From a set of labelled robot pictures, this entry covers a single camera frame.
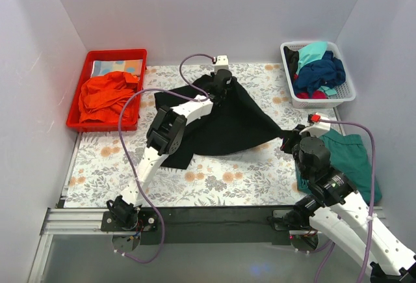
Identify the orange t shirt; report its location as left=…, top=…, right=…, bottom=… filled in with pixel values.
left=79, top=71, right=138, bottom=124

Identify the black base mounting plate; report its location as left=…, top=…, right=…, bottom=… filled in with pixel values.
left=101, top=206, right=307, bottom=250

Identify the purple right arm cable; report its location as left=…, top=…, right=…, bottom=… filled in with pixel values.
left=313, top=116, right=378, bottom=283

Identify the magenta red garment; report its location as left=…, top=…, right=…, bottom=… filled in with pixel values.
left=292, top=74, right=328, bottom=100

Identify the pastel patterned folded cloth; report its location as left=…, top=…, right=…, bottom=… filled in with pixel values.
left=90, top=59, right=143, bottom=77

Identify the black t shirt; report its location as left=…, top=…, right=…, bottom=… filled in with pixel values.
left=162, top=77, right=291, bottom=170

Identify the red plastic tray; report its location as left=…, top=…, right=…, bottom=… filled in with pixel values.
left=66, top=49, right=147, bottom=132

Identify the aluminium frame rail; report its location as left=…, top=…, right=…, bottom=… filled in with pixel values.
left=27, top=206, right=407, bottom=283

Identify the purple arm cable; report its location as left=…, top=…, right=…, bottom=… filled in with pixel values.
left=112, top=53, right=218, bottom=263
left=313, top=116, right=378, bottom=283

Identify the white plastic basket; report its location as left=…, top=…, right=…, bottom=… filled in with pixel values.
left=280, top=40, right=356, bottom=109

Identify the black garment in basket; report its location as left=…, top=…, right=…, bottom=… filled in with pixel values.
left=283, top=46, right=299, bottom=76

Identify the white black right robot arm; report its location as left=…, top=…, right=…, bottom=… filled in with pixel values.
left=275, top=121, right=415, bottom=282

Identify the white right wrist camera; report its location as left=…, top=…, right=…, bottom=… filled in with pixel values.
left=300, top=113, right=331, bottom=137

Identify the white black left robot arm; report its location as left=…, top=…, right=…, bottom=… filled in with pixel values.
left=106, top=69, right=232, bottom=231

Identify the folded dark green t shirt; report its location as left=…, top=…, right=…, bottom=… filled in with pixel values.
left=295, top=129, right=382, bottom=204

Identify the navy blue t shirt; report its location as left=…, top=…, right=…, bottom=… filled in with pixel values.
left=297, top=51, right=346, bottom=91

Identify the teal mint t shirt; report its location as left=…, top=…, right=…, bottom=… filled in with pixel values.
left=297, top=42, right=328, bottom=73

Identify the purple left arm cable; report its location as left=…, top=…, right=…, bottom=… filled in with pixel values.
left=112, top=53, right=218, bottom=263

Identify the floral table mat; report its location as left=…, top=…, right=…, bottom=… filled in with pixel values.
left=63, top=63, right=342, bottom=208

